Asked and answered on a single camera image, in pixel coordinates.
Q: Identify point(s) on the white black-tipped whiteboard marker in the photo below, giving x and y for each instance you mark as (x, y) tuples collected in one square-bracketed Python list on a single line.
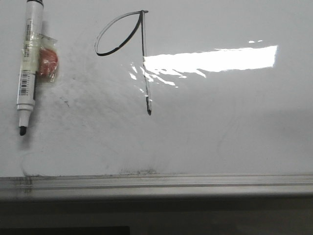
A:
[(30, 62)]

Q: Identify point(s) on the aluminium whiteboard frame rail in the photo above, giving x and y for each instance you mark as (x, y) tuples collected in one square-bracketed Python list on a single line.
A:
[(151, 187)]

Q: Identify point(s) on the white glossy whiteboard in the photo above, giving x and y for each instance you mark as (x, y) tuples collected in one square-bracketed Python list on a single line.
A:
[(163, 86)]

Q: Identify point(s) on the red magnet taped to marker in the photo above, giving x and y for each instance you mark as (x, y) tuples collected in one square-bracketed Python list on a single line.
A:
[(48, 61)]

